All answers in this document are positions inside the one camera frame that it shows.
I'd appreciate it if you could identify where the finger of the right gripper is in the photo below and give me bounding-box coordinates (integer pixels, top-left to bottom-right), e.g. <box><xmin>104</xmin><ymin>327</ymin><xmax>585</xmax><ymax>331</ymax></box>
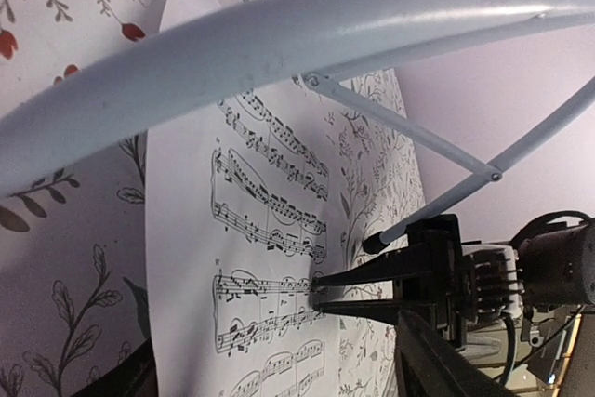
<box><xmin>312</xmin><ymin>299</ymin><xmax>437</xmax><ymax>327</ymax></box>
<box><xmin>312</xmin><ymin>255</ymin><xmax>431</xmax><ymax>287</ymax></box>

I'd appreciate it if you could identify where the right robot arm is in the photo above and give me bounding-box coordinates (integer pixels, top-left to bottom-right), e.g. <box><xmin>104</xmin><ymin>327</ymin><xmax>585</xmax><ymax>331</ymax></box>
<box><xmin>312</xmin><ymin>211</ymin><xmax>594</xmax><ymax>350</ymax></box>

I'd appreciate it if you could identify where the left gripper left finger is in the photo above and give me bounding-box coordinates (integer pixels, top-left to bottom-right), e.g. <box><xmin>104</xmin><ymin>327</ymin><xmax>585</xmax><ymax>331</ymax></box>
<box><xmin>105</xmin><ymin>339</ymin><xmax>158</xmax><ymax>397</ymax></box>

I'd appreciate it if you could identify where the white sheet music page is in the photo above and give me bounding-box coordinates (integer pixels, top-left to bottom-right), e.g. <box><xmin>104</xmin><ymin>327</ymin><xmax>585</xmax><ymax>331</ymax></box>
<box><xmin>145</xmin><ymin>78</ymin><xmax>338</xmax><ymax>396</ymax></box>

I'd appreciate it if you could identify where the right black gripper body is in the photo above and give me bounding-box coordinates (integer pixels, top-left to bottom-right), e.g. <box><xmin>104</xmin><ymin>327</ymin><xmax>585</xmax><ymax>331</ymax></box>
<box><xmin>394</xmin><ymin>214</ymin><xmax>467</xmax><ymax>349</ymax></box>

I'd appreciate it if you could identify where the light blue music stand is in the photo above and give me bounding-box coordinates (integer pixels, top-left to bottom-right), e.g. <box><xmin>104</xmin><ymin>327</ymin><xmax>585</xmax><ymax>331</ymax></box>
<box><xmin>0</xmin><ymin>0</ymin><xmax>595</xmax><ymax>257</ymax></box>

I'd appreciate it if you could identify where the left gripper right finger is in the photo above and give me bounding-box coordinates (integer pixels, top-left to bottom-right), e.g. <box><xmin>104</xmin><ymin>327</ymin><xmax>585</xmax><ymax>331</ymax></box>
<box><xmin>397</xmin><ymin>310</ymin><xmax>511</xmax><ymax>397</ymax></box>

